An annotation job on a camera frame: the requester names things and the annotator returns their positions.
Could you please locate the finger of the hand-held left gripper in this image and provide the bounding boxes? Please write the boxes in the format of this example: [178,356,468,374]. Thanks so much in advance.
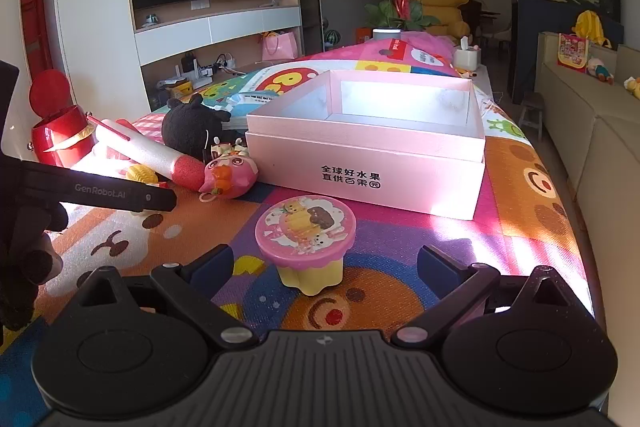
[17,161,177,214]

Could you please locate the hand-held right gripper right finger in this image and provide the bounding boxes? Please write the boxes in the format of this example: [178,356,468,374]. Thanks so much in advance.
[391,245,576,347]

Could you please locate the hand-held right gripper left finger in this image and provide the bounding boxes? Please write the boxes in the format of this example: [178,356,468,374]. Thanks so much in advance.
[75,244,253,347]

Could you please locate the small yellow toy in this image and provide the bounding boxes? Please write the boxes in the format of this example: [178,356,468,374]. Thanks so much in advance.
[125,164,161,185]

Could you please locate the white red toy pen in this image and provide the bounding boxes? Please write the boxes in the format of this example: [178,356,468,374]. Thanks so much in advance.
[87,117,206,192]

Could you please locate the pink lidded yellow toy cup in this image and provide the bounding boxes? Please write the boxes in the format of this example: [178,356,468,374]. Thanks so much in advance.
[255,196,357,297]

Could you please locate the pink cardboard box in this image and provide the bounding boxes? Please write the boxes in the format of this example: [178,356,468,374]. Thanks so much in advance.
[245,69,487,220]

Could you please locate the black plush toy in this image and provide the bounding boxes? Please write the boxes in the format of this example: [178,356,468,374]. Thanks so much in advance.
[161,93,236,162]

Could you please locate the small doll figure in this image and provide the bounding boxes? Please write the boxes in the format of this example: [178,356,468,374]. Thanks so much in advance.
[210,137,251,162]

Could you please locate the blue white cotton pad pack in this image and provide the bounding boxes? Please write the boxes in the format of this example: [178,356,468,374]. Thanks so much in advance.
[220,91,281,130]

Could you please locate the white desktop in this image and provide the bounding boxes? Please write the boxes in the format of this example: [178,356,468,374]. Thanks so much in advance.
[470,64,501,108]

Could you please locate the person's left hand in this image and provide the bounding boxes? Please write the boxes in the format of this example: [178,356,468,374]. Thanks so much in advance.
[0,232,65,330]

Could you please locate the red trash can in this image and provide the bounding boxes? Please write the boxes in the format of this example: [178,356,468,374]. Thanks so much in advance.
[29,69,98,168]

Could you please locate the colourful printed mat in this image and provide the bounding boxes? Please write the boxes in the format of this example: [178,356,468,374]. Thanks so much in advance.
[0,32,596,408]

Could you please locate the pink owl toy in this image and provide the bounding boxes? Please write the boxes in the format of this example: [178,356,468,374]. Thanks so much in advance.
[198,154,259,202]

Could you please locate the red folding chair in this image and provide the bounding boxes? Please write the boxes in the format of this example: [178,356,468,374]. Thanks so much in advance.
[20,0,53,78]

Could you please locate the small grey stool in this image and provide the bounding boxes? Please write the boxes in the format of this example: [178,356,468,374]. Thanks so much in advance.
[517,92,546,140]

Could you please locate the beige sofa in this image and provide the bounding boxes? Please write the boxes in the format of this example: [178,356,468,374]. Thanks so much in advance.
[535,32,640,408]

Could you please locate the white tissue box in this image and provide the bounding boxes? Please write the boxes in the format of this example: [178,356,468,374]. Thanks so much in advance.
[452,36,481,75]

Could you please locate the pink gift bag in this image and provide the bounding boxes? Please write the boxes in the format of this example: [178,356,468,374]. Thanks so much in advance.
[260,31,300,62]

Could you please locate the pink green plush toy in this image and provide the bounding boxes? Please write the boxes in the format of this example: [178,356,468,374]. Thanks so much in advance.
[587,57,615,85]

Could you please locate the printed red bag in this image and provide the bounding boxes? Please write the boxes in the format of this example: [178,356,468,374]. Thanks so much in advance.
[557,32,591,72]

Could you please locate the large yellow plush bear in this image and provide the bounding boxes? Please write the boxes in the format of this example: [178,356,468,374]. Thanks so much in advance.
[415,0,473,40]

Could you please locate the dark cabinet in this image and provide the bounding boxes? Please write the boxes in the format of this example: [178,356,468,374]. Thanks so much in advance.
[510,0,623,102]

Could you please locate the yellow backpack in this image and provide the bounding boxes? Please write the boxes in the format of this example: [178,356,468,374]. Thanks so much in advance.
[574,9,612,50]

